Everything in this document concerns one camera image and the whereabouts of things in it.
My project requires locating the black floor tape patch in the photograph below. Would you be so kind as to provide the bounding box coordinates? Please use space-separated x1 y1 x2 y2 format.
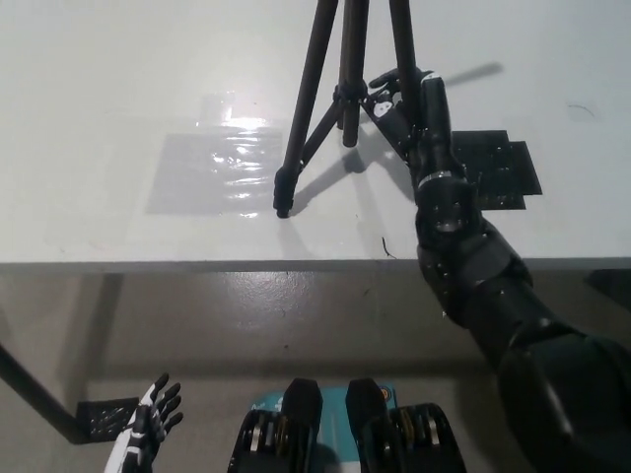
77 397 140 443

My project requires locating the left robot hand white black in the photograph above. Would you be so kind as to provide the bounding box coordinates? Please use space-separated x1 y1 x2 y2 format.
104 372 185 473

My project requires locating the black and bronze camera tripod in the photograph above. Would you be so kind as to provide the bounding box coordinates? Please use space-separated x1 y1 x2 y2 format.
272 0 426 220

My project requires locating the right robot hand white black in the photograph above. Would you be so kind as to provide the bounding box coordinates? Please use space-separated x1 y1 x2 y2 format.
361 68 467 185

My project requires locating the dark metal table leg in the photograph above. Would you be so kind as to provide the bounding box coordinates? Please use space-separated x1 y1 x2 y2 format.
0 342 85 447

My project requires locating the black tape patch on table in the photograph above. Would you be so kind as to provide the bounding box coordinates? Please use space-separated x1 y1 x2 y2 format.
449 129 544 212

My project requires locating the robot torso black and teal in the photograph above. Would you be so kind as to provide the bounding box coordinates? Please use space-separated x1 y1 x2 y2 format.
226 377 467 473

